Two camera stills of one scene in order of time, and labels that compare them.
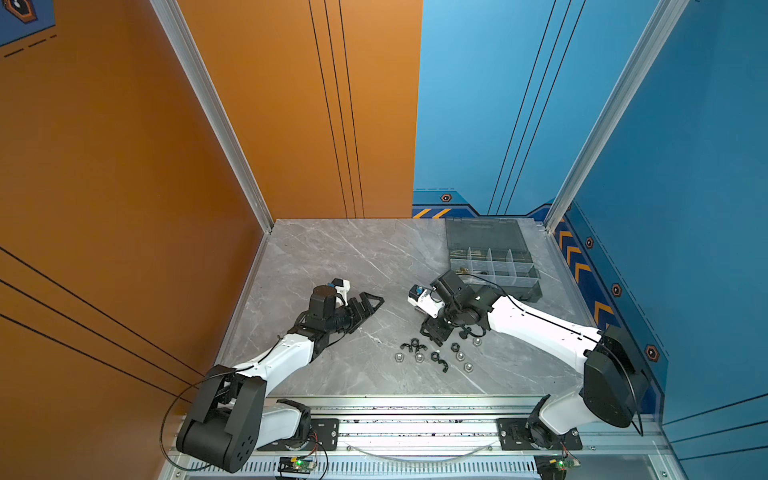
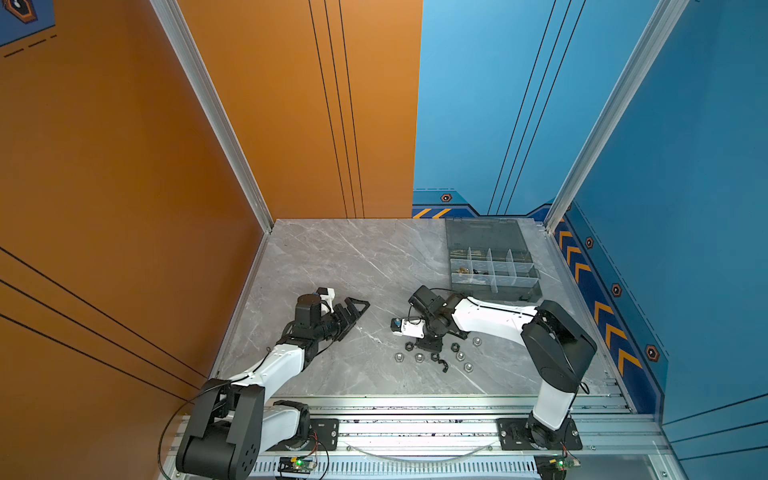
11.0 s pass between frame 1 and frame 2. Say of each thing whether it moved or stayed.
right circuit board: stayed
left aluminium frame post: stayed
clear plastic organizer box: stayed
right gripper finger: moved
